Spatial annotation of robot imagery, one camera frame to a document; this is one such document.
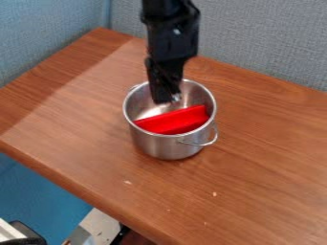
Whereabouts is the stainless steel pot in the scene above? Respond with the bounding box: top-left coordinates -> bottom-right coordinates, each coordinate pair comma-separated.
123,79 -> 219,160

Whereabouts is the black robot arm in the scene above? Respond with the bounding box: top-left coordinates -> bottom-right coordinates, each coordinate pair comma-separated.
140,0 -> 200,104

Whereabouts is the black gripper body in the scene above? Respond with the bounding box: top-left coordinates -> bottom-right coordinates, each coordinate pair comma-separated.
141,12 -> 200,62

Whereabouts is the red rectangular block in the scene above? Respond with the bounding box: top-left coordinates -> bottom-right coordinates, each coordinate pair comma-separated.
133,104 -> 210,135

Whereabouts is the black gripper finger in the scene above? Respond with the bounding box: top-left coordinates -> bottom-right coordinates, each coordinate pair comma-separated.
144,57 -> 152,84
149,59 -> 186,104

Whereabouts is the white table leg frame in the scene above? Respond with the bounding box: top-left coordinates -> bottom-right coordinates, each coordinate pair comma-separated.
61,209 -> 120,245

